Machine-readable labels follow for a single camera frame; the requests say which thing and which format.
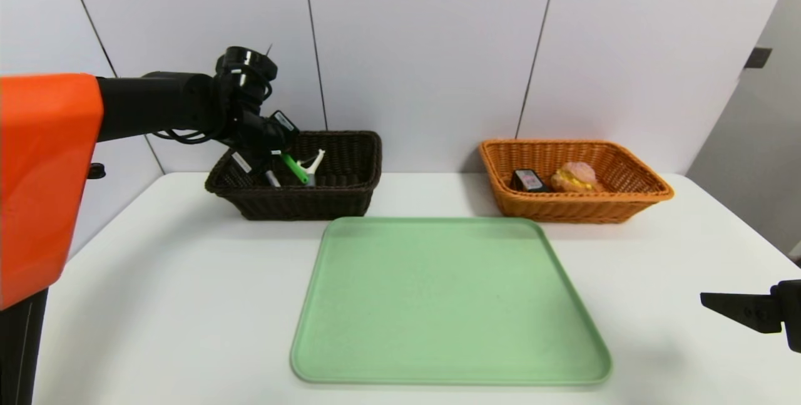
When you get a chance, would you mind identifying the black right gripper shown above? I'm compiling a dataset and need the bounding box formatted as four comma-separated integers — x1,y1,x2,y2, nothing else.
700,279,801,354

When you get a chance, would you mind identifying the pink yellow bun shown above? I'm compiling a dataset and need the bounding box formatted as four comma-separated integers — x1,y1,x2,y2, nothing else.
551,161,605,193

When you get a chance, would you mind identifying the black strawberry gum box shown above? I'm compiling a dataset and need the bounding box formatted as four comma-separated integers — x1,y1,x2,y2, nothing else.
510,169,550,194

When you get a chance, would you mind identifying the white peeler grey handle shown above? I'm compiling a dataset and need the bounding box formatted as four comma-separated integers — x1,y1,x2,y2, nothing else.
297,149,326,188

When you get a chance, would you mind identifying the yellow pasta fork green handle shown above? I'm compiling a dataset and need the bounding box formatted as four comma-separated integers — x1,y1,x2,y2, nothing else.
282,153,310,185

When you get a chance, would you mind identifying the orange wicker basket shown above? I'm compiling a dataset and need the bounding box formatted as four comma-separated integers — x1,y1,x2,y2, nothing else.
479,139,675,224

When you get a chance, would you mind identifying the dark brown wicker basket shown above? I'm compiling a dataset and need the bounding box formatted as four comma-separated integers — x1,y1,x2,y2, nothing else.
205,131,383,222

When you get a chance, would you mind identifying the light green plastic tray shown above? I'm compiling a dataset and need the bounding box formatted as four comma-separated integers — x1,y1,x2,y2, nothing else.
290,217,614,386

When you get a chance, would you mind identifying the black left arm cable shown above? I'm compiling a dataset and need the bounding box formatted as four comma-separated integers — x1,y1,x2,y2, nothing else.
153,64,275,145

